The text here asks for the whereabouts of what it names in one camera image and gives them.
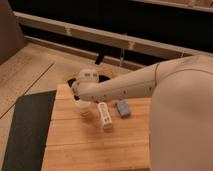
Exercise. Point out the white glue bottle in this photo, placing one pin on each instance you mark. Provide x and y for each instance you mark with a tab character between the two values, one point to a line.
105	117

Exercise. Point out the dark floor mat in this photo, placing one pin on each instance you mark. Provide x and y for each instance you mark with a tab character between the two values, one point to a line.
28	133

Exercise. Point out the wooden wall rail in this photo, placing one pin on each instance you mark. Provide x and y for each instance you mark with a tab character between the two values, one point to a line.
130	43

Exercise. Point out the white ceramic cup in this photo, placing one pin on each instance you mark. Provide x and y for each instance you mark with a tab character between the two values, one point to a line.
83	107

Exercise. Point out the dark bowl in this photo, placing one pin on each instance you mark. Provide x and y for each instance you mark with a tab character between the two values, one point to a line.
102	78

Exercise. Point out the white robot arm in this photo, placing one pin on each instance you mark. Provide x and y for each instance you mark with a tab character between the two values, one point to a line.
181	110

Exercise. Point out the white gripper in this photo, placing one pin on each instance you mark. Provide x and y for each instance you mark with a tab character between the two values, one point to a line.
88	75

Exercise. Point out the wooden board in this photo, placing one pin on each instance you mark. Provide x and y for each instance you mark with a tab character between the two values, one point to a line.
77	143

